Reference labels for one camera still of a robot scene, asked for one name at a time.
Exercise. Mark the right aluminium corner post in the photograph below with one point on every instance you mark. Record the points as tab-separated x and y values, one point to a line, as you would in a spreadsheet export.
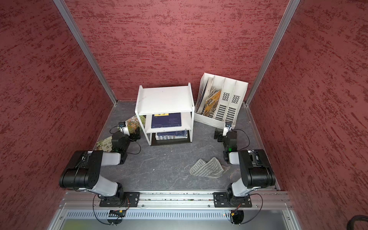
282	27

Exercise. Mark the illustrated children's picture book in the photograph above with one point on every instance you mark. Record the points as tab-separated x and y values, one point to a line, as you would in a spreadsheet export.
105	145

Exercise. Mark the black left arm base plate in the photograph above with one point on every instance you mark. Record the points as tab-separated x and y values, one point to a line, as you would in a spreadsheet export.
127	199

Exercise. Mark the green treehouse paperback book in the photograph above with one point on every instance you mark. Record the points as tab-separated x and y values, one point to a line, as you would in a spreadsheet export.
134	123

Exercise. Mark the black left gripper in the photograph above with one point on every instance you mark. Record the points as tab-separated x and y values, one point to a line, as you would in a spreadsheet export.
132	135

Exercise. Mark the yellow illustrated book in holder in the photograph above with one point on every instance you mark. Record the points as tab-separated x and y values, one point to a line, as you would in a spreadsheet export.
211	103

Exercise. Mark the grey striped fluffy cloth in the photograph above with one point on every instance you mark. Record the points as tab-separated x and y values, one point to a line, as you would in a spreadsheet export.
210	169

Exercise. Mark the white blue magazine in holder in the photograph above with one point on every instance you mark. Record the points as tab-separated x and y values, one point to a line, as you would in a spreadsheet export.
204	91

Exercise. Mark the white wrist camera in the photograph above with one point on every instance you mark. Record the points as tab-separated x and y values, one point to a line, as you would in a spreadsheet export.
227	128
123	128

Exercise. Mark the aluminium corner post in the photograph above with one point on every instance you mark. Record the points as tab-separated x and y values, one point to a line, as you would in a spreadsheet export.
282	27
68	18

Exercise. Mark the white three-tier bookshelf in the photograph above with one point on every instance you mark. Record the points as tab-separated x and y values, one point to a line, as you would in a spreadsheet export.
165	100

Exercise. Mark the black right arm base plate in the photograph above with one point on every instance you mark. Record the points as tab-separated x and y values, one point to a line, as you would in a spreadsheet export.
224	200

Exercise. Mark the white perforated magazine file holder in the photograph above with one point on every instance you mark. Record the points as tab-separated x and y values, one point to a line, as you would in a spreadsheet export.
232	96

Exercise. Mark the navy blue book middle shelf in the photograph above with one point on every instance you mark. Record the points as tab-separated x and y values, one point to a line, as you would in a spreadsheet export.
166	120

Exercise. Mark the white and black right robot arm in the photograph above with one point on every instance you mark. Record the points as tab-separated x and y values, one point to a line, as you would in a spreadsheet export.
255	169

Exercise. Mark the left aluminium corner post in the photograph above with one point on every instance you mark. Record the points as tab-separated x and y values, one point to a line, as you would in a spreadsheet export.
68	18

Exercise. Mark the aluminium mounting rail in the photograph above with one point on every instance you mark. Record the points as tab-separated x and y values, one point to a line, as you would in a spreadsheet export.
267	200

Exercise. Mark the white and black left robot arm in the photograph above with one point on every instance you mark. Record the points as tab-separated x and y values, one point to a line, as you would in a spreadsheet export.
82	173

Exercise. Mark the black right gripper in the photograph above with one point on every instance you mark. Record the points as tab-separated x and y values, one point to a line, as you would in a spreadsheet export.
219	134

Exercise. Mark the white ventilation grille strip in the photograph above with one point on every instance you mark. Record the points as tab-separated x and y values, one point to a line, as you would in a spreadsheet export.
152	214

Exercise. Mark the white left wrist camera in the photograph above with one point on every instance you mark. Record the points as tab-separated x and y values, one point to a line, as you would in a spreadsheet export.
123	128

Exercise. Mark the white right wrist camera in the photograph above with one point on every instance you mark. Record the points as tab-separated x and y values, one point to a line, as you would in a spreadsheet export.
227	128

